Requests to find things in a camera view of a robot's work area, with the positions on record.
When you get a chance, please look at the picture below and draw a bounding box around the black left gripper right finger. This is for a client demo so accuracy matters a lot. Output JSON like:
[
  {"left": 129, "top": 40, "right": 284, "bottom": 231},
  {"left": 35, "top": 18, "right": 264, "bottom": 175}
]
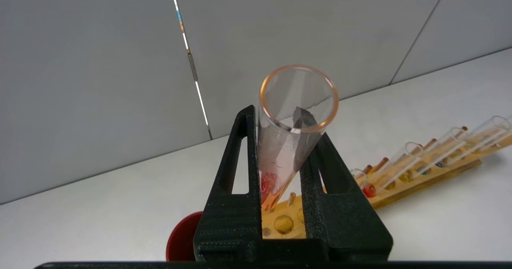
[{"left": 294, "top": 106, "right": 394, "bottom": 262}]

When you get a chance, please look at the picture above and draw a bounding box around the yellow pigment test tube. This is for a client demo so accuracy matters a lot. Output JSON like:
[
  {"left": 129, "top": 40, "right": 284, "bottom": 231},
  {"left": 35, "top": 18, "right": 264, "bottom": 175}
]
[
  {"left": 456, "top": 130, "right": 512, "bottom": 161},
  {"left": 384, "top": 126, "right": 469, "bottom": 190}
]

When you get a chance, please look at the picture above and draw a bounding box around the wooden test tube rack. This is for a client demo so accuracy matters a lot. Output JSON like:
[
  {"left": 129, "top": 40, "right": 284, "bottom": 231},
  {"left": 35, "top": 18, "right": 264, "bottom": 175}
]
[{"left": 262, "top": 130, "right": 512, "bottom": 240}]

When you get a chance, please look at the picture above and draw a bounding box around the orange-red pigment test tube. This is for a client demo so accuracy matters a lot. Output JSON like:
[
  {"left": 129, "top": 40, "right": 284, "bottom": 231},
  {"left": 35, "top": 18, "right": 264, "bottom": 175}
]
[{"left": 257, "top": 64, "right": 340, "bottom": 213}]

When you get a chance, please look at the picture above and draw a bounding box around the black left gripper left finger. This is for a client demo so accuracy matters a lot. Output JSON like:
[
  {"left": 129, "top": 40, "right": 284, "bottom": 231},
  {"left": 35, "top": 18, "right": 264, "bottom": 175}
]
[{"left": 194, "top": 105, "right": 263, "bottom": 262}]

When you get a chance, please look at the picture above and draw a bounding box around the dark red cup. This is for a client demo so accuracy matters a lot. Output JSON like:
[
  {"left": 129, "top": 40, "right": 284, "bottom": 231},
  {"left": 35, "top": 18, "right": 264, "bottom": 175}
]
[{"left": 166, "top": 211, "right": 204, "bottom": 262}]

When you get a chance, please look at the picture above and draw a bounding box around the red pigment test tube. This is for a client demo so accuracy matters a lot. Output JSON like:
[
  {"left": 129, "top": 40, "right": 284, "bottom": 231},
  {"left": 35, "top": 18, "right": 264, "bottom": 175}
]
[{"left": 362, "top": 141, "right": 424, "bottom": 198}]

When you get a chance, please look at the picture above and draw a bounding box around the blue pigment test tube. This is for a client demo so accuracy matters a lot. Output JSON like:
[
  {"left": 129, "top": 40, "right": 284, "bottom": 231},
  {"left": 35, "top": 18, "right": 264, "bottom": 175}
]
[
  {"left": 350, "top": 168, "right": 370, "bottom": 189},
  {"left": 416, "top": 116, "right": 512, "bottom": 175}
]

